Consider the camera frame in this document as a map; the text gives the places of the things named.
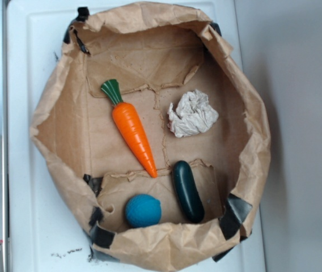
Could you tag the blue textured ball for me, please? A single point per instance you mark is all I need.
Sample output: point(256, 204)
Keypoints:
point(143, 210)

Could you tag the dark green toy cucumber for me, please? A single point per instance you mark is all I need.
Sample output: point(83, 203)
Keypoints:
point(187, 193)

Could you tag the brown paper lined bin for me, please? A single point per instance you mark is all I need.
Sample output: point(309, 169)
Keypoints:
point(157, 52)

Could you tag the crumpled white paper ball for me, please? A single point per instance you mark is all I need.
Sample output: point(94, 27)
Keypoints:
point(193, 115)

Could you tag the orange plastic toy carrot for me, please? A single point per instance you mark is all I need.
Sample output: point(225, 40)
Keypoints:
point(130, 126)

